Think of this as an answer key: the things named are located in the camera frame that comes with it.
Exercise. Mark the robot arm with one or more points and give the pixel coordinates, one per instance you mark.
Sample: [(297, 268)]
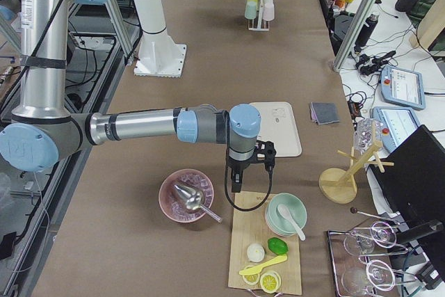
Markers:
[(73, 54)]

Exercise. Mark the white ceramic spoon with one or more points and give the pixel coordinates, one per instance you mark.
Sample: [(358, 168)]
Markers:
[(286, 214)]

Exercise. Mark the grey folded cloth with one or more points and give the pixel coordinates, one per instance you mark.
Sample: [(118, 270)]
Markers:
[(323, 113)]

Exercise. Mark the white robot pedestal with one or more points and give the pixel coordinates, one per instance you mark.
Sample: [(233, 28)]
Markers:
[(158, 53)]

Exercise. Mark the lemon slice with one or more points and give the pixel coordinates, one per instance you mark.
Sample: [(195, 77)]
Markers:
[(251, 280), (270, 282)]

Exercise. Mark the white wire cup rack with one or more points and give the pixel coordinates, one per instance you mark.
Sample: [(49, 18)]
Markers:
[(258, 24)]

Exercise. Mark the pink ice bowl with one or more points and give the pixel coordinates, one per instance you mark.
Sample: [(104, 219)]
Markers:
[(170, 205)]

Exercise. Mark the cream rabbit tray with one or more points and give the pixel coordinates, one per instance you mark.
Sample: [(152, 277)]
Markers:
[(278, 125)]

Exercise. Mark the pink plastic cup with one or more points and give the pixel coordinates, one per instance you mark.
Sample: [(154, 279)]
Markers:
[(268, 12)]

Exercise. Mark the lemon slice right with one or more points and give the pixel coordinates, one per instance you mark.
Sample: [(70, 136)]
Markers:
[(270, 282)]

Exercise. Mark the bamboo cutting board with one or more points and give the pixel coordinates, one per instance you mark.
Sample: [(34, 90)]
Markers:
[(251, 227)]

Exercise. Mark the white egg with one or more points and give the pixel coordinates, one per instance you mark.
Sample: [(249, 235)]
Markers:
[(255, 252)]

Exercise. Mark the black water bottle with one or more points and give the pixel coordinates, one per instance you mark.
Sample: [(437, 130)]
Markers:
[(368, 27)]

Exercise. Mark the lower teach pendant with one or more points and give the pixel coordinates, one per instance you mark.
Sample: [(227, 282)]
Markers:
[(398, 123)]

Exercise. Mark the lemon slice left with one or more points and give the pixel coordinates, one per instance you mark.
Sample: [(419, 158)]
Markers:
[(251, 280)]

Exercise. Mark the aluminium frame post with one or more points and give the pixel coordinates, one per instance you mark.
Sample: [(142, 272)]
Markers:
[(352, 34)]

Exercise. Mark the metal ice scoop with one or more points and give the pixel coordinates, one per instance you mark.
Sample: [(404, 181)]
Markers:
[(192, 199)]

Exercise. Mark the upper teach pendant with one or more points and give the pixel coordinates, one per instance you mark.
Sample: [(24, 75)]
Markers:
[(402, 87)]

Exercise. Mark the teach pendant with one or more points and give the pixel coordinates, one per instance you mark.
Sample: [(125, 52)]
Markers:
[(398, 123), (402, 87)]

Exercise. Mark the wooden mug tree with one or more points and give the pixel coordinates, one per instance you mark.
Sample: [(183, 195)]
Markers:
[(339, 185)]

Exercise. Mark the green lime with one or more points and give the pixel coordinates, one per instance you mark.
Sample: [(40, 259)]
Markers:
[(277, 246)]

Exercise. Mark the green plastic cup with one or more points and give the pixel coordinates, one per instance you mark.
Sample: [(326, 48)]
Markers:
[(250, 10)]

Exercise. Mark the wine glass rack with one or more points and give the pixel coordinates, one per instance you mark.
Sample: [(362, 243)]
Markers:
[(360, 258)]

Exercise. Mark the yellow plastic knife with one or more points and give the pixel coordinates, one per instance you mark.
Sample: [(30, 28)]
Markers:
[(258, 268)]

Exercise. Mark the clear glass on tree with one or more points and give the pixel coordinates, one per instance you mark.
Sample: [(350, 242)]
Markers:
[(366, 132)]

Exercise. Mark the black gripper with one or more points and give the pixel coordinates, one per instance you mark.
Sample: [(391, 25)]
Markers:
[(237, 167)]

